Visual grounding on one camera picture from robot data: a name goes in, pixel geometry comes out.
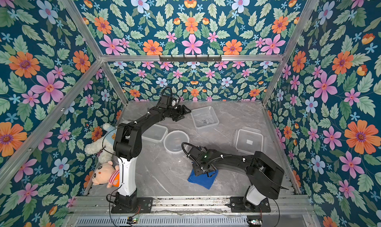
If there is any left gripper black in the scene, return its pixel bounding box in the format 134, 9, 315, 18
165, 104, 191, 122

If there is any blue cleaning cloth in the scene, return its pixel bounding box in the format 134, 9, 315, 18
188, 170, 218, 189

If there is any square clear lunch box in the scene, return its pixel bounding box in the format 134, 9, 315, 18
191, 106, 219, 132

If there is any square clear box lid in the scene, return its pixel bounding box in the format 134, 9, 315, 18
233, 126, 267, 155

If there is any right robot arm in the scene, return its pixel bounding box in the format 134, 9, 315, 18
183, 146, 284, 213

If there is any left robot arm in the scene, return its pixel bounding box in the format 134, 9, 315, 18
113, 95, 191, 212

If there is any round clear lunch box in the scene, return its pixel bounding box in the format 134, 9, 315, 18
163, 130, 189, 154

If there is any rectangular clear lunch box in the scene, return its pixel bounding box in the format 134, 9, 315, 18
142, 124, 168, 143

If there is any white ventilation grille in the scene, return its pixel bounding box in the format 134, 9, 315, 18
75, 216, 249, 227

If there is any white teddy bear blue shirt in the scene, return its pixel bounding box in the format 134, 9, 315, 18
84, 123, 116, 164

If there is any pink doll orange outfit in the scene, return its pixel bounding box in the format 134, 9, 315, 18
91, 161, 120, 188

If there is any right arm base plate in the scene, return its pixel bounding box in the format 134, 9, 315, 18
226, 196, 271, 213

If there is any black hook rail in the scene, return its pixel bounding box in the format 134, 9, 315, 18
159, 55, 222, 62

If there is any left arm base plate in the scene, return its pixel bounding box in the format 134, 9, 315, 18
111, 196, 153, 214

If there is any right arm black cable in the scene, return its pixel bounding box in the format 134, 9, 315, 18
267, 197, 281, 227

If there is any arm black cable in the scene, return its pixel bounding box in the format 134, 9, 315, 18
267, 197, 281, 227
106, 182, 124, 227

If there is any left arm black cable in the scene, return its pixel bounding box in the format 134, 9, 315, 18
106, 182, 124, 227

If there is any aluminium front rail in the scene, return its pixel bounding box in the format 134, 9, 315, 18
68, 195, 315, 215

